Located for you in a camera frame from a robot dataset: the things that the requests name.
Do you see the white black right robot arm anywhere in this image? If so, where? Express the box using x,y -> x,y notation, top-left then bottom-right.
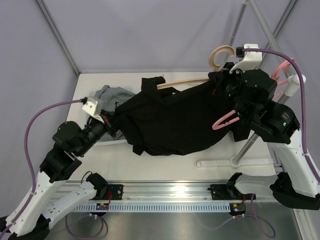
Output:
208,62 -> 320,210

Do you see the white slotted cable duct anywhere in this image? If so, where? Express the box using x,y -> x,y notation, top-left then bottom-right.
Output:
73,202 -> 231,213

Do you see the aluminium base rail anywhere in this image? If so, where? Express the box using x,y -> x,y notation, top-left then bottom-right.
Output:
108,181 -> 225,203

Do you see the pink plastic hanger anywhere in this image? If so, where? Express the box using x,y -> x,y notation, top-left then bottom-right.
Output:
212,60 -> 292,130

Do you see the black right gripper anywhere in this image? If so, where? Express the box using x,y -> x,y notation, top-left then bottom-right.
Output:
212,62 -> 251,121

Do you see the silver clothes rack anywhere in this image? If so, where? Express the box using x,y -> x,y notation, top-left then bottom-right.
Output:
196,0 -> 305,169

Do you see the black shirt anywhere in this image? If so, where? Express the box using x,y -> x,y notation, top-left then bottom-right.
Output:
109,76 -> 250,156

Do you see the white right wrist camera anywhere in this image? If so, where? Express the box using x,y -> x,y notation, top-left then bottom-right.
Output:
229,43 -> 262,74

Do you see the white plastic basket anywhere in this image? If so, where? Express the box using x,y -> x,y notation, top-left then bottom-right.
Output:
89,85 -> 136,145

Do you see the grey shirt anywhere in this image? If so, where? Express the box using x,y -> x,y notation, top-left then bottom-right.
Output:
93,84 -> 136,142

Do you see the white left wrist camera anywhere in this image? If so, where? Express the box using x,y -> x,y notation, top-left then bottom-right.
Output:
81,96 -> 104,123

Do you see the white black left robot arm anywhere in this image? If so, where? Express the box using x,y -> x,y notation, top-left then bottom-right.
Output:
0,117 -> 113,240

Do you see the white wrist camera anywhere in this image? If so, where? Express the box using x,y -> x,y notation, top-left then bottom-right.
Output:
229,43 -> 262,74
81,96 -> 104,123

